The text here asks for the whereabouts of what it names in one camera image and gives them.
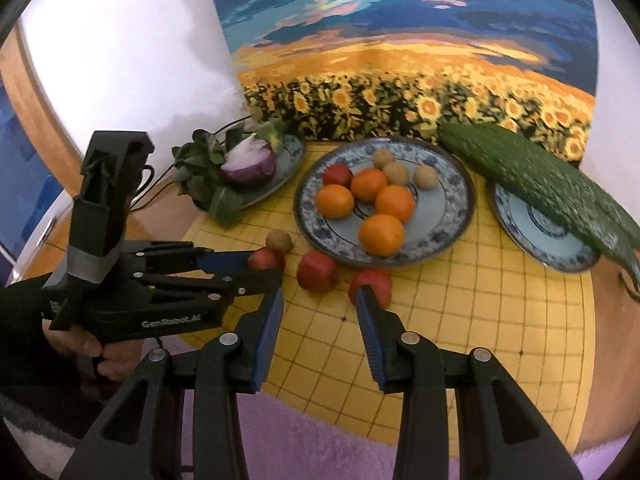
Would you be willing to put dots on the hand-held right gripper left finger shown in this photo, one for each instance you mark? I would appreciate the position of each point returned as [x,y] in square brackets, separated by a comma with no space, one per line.
[267,335]

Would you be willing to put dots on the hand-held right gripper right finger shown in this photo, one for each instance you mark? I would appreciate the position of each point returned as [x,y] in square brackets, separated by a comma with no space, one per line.
[372,340]

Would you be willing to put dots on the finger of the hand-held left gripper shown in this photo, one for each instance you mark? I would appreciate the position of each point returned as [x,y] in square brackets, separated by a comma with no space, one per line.
[255,280]
[225,261]

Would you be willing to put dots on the red apple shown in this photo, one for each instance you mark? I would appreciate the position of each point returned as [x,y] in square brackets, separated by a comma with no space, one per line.
[267,260]
[375,280]
[316,271]
[336,175]

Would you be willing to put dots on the brown kiwi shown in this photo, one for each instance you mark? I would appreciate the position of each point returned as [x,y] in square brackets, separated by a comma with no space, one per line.
[426,176]
[279,241]
[395,172]
[384,158]

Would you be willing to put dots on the orange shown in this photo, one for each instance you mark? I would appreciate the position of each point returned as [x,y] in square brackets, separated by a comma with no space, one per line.
[395,203]
[335,201]
[381,234]
[369,185]

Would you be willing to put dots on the large blue patterned plate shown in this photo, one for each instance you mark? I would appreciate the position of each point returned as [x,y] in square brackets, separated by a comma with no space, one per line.
[435,200]

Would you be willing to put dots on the person's left hand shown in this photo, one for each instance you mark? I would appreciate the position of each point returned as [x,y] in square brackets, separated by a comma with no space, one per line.
[75,345]

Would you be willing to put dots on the green bok choy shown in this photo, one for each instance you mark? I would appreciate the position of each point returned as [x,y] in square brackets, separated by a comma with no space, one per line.
[200,165]

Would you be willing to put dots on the halved red onion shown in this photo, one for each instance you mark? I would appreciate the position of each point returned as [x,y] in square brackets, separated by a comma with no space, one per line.
[250,162]

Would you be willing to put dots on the yellow grid game board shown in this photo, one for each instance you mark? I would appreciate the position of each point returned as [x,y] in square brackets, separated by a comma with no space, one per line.
[475,320]

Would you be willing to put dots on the purple fluffy towel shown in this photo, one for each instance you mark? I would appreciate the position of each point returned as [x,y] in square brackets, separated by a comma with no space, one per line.
[310,440]

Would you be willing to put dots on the blue plate with greens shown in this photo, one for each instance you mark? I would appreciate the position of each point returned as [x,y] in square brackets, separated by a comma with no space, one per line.
[290,160]

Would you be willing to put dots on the small blue patterned plate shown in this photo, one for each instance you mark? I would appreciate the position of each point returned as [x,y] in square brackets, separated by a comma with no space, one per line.
[540,232]

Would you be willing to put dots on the grey white cloth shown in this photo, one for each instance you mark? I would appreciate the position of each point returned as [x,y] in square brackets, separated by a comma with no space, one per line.
[30,440]

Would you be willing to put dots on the green cucumber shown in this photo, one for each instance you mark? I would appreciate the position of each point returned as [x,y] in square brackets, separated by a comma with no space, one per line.
[525,170]

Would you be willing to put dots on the sunflower field painting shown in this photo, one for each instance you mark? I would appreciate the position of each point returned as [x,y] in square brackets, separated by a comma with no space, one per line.
[400,35]

